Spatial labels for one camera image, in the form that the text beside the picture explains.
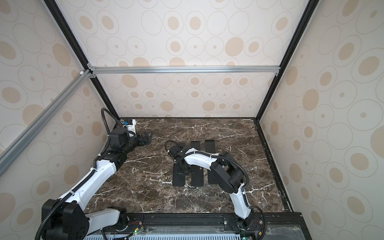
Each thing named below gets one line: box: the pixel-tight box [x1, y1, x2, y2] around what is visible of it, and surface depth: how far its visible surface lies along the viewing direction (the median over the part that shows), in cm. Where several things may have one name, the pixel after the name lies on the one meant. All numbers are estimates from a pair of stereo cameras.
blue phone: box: [205, 139, 216, 154], surface depth 105 cm
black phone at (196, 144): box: [190, 141, 201, 151], surface depth 105 cm
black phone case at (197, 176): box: [191, 165, 204, 187], surface depth 91 cm
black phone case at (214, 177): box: [207, 169, 222, 185], surface depth 50 cm
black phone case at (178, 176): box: [172, 163, 186, 187], surface depth 87 cm
